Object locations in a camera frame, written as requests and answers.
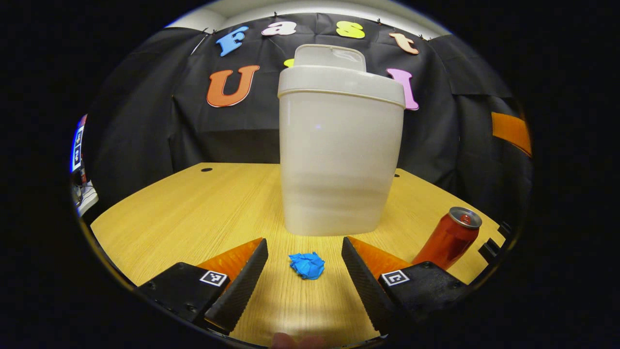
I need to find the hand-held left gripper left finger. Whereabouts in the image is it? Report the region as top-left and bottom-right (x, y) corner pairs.
(137, 238), (268, 335)

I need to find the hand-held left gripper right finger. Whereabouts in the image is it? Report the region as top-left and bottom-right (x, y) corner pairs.
(341, 236), (469, 336)

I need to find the blue paper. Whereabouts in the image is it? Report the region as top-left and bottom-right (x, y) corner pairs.
(289, 252), (326, 280)

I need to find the red pop can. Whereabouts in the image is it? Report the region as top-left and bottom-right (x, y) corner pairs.
(412, 206), (483, 270)

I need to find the white desktop garbage bin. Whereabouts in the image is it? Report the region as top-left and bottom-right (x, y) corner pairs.
(278, 44), (406, 237)

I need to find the wooden desktop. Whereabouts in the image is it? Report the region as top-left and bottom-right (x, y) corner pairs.
(91, 162), (507, 349)

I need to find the black block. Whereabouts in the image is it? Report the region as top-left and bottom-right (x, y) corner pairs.
(479, 238), (501, 262)

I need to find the white side desk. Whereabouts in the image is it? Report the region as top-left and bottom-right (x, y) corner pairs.
(73, 182), (100, 216)

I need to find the black backdrop cloth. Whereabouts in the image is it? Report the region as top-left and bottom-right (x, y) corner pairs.
(85, 12), (533, 228)

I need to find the computer monitor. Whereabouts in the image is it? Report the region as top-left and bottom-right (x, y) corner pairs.
(71, 115), (88, 173)

